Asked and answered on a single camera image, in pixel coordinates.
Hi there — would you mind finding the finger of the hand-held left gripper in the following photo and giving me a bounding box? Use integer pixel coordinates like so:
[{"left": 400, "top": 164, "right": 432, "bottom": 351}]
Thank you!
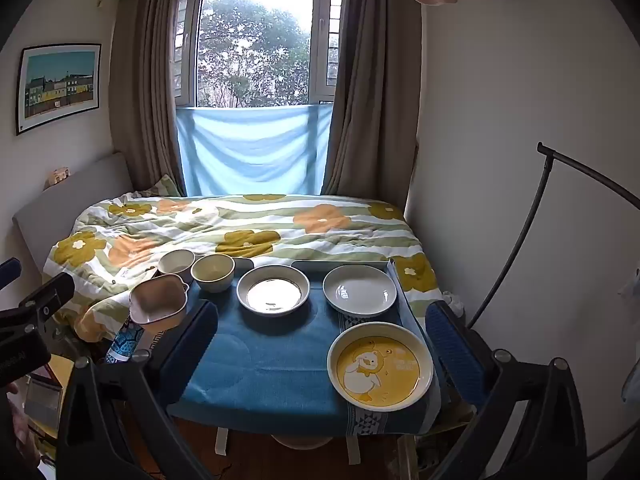
[
  {"left": 0, "top": 258, "right": 23, "bottom": 291},
  {"left": 17, "top": 272, "right": 76, "bottom": 333}
]

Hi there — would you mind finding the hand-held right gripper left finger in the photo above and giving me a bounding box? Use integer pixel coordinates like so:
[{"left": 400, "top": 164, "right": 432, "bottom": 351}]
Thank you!
[{"left": 55, "top": 299, "right": 219, "bottom": 480}]

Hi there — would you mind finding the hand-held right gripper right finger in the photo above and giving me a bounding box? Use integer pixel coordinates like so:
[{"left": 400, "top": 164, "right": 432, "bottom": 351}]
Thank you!
[{"left": 425, "top": 300, "right": 588, "bottom": 480}]

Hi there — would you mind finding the pink square bowl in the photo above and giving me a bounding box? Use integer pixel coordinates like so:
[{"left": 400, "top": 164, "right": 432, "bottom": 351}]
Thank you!
[{"left": 129, "top": 274, "right": 190, "bottom": 333}]

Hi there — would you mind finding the pale yellow round bowl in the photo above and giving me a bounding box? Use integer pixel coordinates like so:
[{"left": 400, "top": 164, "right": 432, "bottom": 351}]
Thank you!
[{"left": 190, "top": 253, "right": 236, "bottom": 293}]

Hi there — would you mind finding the white deep plate dark rim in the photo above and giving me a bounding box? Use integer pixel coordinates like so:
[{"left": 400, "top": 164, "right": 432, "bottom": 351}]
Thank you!
[{"left": 236, "top": 264, "right": 311, "bottom": 317}]

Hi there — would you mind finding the white round bowl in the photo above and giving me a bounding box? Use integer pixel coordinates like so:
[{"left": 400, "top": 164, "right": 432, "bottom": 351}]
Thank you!
[{"left": 157, "top": 249, "right": 197, "bottom": 286}]

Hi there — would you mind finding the yellow duck print plate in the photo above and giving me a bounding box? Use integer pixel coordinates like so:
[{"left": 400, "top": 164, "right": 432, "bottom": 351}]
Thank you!
[{"left": 326, "top": 322, "right": 435, "bottom": 412}]

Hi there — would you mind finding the blue towel tablecloth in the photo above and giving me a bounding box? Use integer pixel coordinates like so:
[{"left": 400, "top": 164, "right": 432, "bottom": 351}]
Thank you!
[{"left": 167, "top": 260, "right": 443, "bottom": 436}]

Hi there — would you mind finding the grey padded headboard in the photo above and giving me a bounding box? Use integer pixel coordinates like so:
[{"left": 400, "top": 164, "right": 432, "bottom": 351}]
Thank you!
[{"left": 12, "top": 152, "right": 133, "bottom": 283}]

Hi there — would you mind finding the plain white plate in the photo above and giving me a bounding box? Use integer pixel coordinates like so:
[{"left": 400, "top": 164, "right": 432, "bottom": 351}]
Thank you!
[{"left": 322, "top": 264, "right": 398, "bottom": 318}]

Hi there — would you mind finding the floral striped blanket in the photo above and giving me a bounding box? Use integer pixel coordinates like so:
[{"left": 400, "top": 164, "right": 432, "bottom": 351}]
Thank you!
[{"left": 44, "top": 194, "right": 443, "bottom": 343}]

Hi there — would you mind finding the light blue tray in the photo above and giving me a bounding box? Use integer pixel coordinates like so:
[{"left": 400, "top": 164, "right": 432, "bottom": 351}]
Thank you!
[{"left": 232, "top": 257, "right": 416, "bottom": 331}]

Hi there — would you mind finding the green patterned pillow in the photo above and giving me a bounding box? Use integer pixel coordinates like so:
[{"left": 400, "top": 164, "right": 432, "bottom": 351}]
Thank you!
[{"left": 135, "top": 174, "right": 183, "bottom": 198}]

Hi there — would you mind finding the light blue hanging cloth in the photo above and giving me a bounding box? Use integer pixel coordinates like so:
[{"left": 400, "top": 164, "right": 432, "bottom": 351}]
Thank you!
[{"left": 175, "top": 101, "right": 335, "bottom": 197}]

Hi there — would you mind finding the black arched lamp stand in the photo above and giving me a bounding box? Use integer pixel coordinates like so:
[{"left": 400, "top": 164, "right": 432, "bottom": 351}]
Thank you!
[{"left": 465, "top": 141, "right": 640, "bottom": 331}]

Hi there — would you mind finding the brown curtain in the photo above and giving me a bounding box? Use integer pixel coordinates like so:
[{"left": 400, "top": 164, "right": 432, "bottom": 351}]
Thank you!
[
  {"left": 109, "top": 0, "right": 188, "bottom": 198},
  {"left": 322, "top": 0, "right": 423, "bottom": 196}
]

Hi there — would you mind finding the window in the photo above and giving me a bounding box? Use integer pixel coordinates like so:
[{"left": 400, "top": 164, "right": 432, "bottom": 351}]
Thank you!
[{"left": 172, "top": 0, "right": 346, "bottom": 108}]

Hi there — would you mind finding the framed wall picture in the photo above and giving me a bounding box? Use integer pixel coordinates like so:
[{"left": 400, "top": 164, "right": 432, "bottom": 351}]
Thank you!
[{"left": 15, "top": 42, "right": 102, "bottom": 137}]

